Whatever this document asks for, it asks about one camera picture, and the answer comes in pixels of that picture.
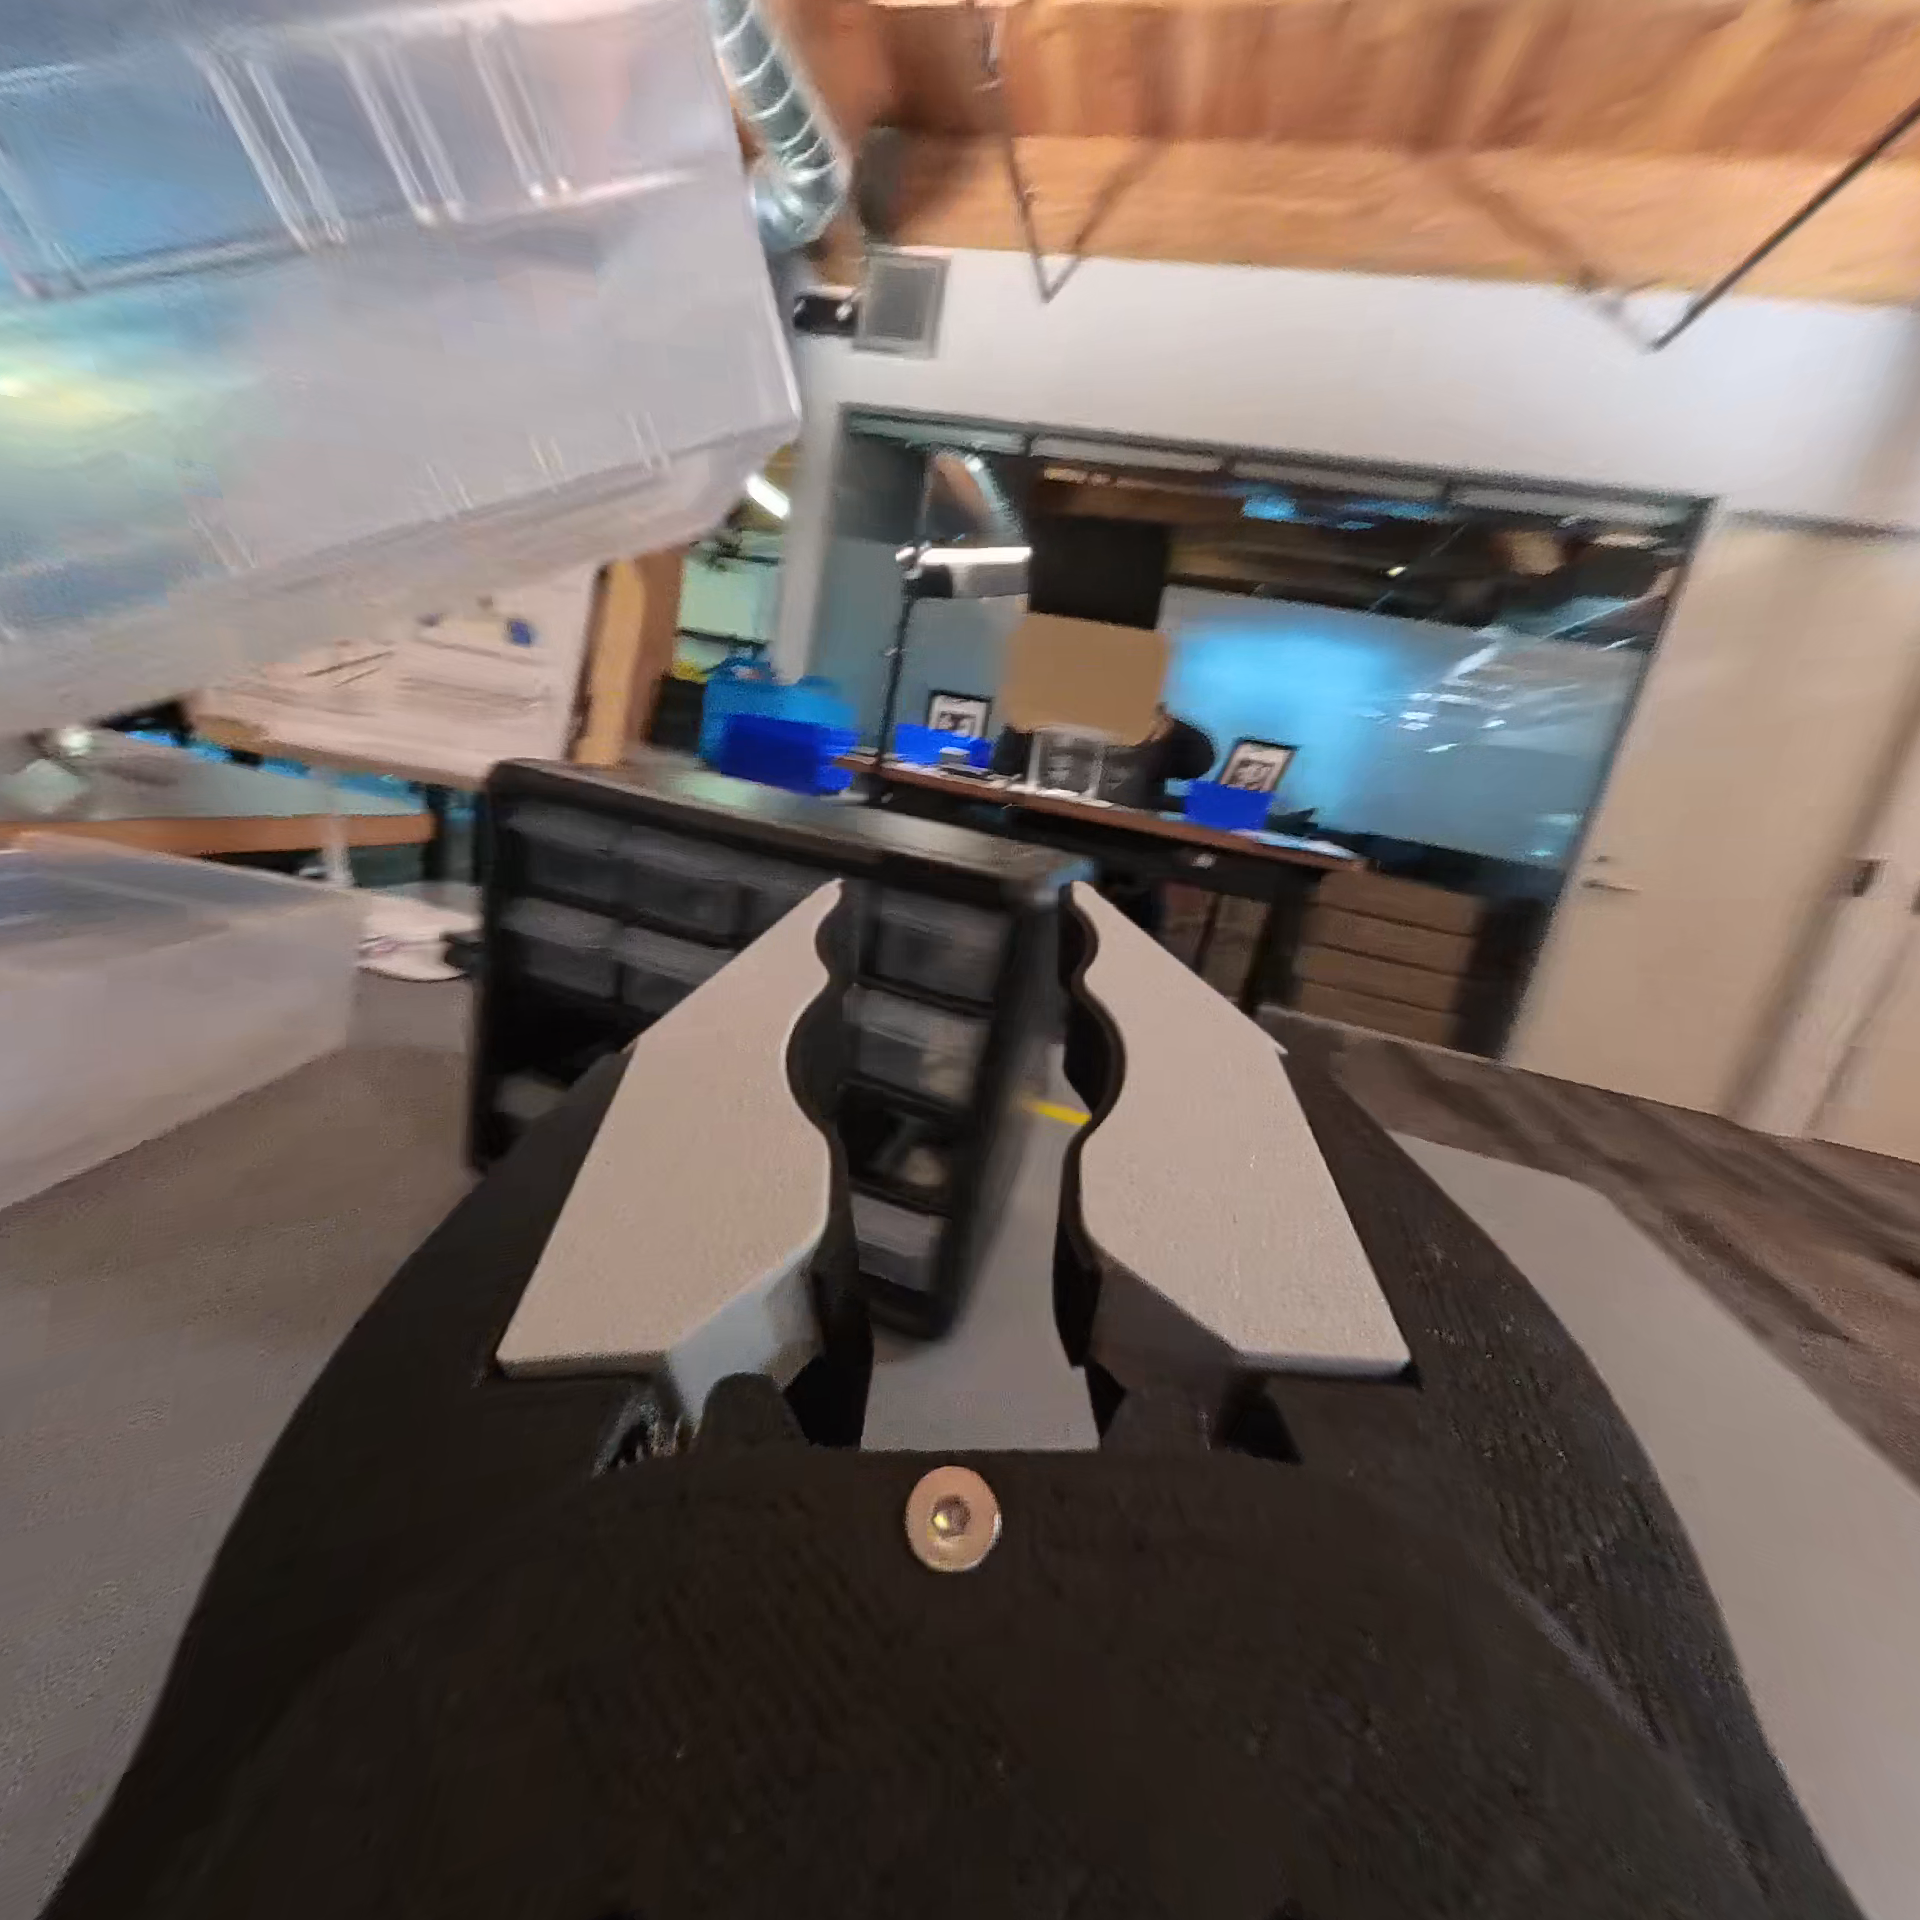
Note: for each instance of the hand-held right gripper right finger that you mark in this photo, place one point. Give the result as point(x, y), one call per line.
point(1229, 1200)

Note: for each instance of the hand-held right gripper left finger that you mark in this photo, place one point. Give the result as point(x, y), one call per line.
point(675, 1200)

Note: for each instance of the set of small cabinet drawers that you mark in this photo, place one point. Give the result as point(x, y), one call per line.
point(932, 944)

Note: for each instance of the black drawer cabinet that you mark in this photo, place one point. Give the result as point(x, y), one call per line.
point(721, 812)

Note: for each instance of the stack of cardboard boxes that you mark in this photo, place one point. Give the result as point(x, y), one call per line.
point(1350, 944)

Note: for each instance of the wooden office desk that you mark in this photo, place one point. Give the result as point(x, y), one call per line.
point(1263, 857)

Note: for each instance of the white round plate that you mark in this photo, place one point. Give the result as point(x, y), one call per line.
point(418, 944)

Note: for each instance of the blue plastic bin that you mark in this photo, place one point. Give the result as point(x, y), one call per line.
point(783, 737)
point(1227, 808)
point(941, 747)

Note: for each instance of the glass partition window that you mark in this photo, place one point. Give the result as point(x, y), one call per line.
point(1350, 721)

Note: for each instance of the clear plastic storage bin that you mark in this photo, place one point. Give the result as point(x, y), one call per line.
point(151, 1019)

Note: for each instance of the beige door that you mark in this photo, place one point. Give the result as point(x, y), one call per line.
point(1679, 841)

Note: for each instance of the white instruction sheet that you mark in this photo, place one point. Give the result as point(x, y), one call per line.
point(453, 662)

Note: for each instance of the wood-edged grey table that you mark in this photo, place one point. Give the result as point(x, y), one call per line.
point(193, 795)

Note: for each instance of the light on black stand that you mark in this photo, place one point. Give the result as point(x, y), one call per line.
point(968, 563)

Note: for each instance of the ribbed clear plastic bin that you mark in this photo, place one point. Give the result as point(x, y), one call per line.
point(377, 303)

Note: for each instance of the black picture frame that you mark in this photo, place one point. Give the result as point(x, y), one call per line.
point(958, 716)
point(1257, 767)

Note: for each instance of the wooden post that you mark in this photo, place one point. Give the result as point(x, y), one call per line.
point(632, 662)

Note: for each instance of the grey wall vent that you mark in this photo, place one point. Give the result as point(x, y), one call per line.
point(901, 303)

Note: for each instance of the silver ventilation duct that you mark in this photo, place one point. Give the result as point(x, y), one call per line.
point(783, 120)

